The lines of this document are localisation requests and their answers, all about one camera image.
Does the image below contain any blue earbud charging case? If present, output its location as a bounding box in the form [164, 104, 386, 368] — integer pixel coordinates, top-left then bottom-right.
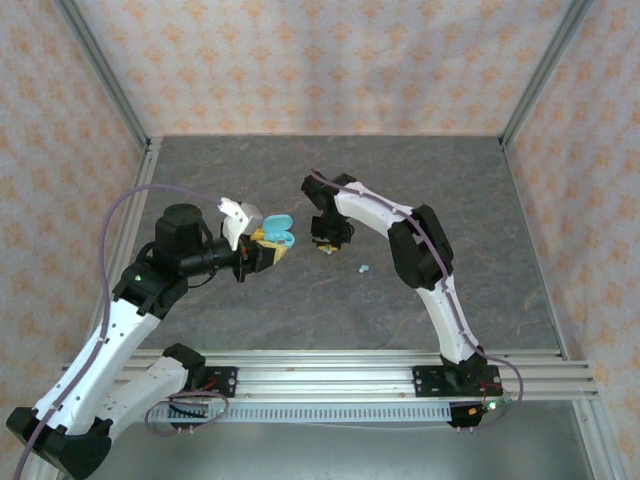
[260, 213, 298, 250]

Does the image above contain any grey metal shelf plate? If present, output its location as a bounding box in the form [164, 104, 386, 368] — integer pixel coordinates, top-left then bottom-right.
[74, 419, 596, 480]

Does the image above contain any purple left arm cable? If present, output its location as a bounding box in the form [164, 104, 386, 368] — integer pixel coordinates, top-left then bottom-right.
[12, 183, 224, 480]

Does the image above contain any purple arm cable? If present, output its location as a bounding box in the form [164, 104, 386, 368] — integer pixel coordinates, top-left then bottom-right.
[12, 183, 224, 480]
[308, 167, 526, 434]

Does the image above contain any aluminium floor edge rail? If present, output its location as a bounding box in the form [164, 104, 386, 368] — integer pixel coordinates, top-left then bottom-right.
[89, 137, 164, 354]
[499, 139, 571, 360]

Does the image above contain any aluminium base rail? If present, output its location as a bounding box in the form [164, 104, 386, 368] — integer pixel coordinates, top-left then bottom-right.
[62, 349, 599, 401]

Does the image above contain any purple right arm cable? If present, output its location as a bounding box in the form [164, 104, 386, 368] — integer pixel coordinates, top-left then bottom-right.
[308, 167, 526, 434]

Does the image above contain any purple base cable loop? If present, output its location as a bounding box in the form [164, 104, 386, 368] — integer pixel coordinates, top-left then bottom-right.
[144, 393, 229, 437]

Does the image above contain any slotted grey cable duct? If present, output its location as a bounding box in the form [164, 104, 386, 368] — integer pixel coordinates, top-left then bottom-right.
[147, 403, 454, 425]

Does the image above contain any aluminium corner post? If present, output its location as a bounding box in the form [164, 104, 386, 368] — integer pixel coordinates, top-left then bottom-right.
[499, 0, 597, 149]
[53, 0, 154, 151]

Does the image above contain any aluminium frame leg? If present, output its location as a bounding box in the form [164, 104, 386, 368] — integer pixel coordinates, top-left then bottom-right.
[572, 399, 626, 480]

